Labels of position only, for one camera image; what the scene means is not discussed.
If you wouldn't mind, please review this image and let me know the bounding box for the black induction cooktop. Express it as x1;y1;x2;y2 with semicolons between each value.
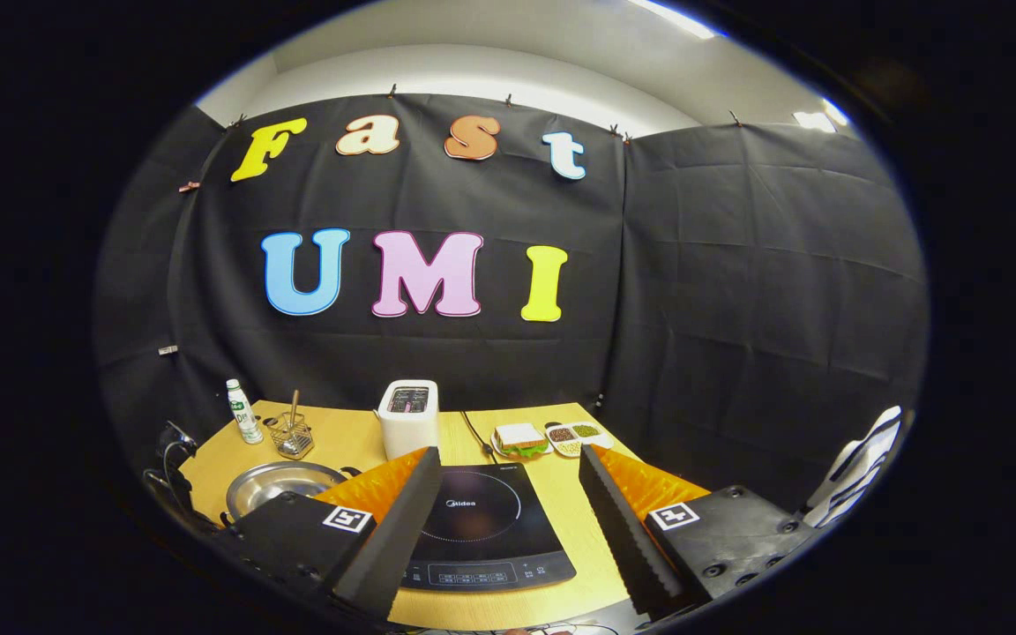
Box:
400;461;578;593

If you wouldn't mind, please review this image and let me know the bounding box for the black cooktop cable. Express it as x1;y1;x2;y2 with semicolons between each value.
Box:
460;410;498;464

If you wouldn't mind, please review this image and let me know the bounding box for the white drink bottle green label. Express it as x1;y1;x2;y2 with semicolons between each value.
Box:
226;378;265;445

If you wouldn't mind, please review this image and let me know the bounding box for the steel pot with black handles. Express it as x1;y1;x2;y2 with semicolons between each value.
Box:
226;460;361;521

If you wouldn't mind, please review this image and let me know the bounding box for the short ceiling light panel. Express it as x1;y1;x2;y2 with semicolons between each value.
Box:
792;99;851;133

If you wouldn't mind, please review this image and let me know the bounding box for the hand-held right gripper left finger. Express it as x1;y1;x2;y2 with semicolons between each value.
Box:
221;445;444;623

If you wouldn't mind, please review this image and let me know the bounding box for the sandwich on white plate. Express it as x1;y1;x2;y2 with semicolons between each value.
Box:
490;422;553;459

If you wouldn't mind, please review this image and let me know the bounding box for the white divided dish with beans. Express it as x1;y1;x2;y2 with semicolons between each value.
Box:
545;422;613;457

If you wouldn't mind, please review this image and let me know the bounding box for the black backdrop cloth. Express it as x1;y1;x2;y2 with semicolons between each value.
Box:
93;93;930;548

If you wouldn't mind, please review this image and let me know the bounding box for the wire mesh utensil holder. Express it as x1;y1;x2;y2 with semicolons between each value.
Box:
265;413;315;461

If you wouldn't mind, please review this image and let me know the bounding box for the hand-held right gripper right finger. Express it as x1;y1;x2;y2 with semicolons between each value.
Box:
579;444;826;618

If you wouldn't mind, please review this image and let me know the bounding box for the white and black chair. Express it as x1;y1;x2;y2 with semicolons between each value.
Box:
803;405;903;530

